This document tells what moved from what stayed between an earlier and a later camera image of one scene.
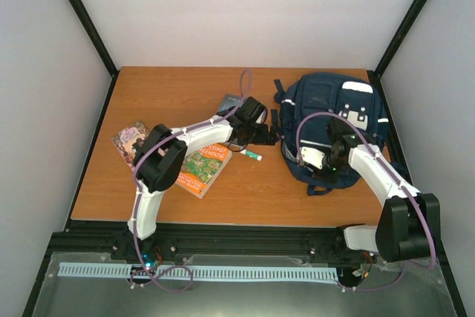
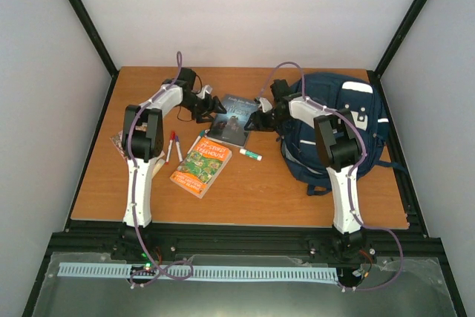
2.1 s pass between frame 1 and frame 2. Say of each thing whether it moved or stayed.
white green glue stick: stayed
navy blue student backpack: stayed
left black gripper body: moved
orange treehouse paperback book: stayed
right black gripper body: moved
